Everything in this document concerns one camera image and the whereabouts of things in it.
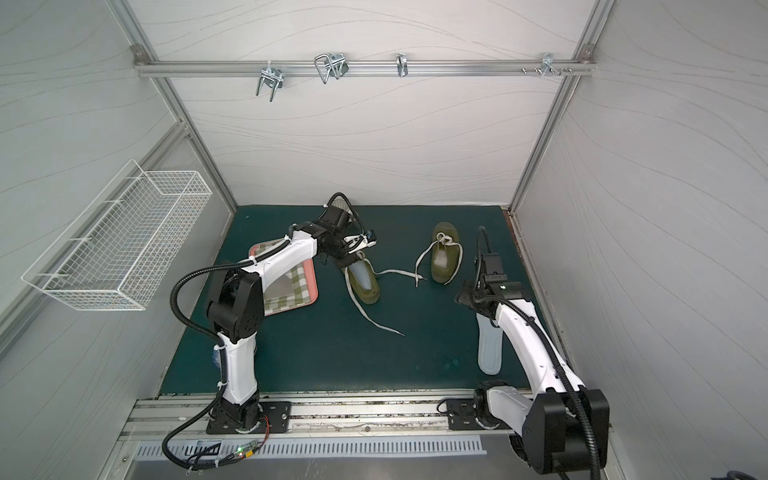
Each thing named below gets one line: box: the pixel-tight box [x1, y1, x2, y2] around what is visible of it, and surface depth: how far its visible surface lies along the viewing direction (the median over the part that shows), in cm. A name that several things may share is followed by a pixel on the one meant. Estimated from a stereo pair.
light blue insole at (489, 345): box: [476, 312, 503, 375], surface depth 86 cm
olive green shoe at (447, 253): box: [430, 222, 464, 285], surface depth 103 cm
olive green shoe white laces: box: [342, 252, 427, 336], surface depth 97 cm
